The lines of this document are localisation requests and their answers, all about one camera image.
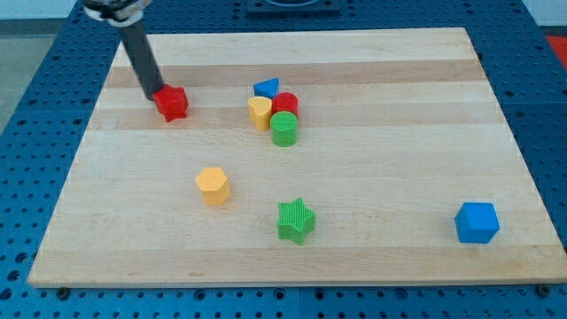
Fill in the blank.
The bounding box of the silver robot tool flange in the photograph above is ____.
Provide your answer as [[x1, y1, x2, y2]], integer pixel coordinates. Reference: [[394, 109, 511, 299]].
[[82, 0, 151, 27]]

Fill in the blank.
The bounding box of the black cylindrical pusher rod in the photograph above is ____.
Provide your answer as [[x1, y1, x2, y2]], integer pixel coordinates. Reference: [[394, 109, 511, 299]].
[[118, 20, 165, 101]]

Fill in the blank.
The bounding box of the red star block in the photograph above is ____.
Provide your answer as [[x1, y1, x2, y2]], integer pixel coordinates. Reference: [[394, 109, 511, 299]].
[[152, 84, 190, 122]]

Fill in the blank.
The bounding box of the yellow heart block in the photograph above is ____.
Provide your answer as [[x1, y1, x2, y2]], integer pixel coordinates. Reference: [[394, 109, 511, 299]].
[[247, 97, 272, 131]]

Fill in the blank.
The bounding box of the green star block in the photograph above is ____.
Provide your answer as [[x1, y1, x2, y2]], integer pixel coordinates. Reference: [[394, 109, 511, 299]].
[[277, 198, 315, 245]]

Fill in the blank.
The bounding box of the blue triangle block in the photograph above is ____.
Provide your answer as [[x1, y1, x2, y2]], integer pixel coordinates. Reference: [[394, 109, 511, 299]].
[[253, 78, 280, 98]]

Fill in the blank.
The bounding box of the red cylinder block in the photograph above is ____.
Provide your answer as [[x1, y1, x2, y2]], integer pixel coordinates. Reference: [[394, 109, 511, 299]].
[[272, 92, 299, 117]]

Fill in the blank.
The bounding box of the yellow hexagon block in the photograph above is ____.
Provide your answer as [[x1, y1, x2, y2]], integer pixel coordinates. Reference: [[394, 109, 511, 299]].
[[195, 167, 231, 206]]

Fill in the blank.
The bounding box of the green cylinder block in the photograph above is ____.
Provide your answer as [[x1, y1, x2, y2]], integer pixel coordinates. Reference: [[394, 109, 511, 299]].
[[270, 111, 298, 147]]

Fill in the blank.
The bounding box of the light wooden board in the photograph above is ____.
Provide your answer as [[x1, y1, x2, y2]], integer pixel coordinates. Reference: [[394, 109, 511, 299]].
[[28, 27, 566, 288]]

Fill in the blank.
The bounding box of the blue cube block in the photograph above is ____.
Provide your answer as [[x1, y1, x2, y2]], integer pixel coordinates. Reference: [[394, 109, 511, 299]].
[[454, 202, 501, 244]]

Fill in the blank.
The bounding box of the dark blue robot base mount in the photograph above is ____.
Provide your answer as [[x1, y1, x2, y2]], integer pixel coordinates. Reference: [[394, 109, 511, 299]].
[[245, 0, 343, 15]]

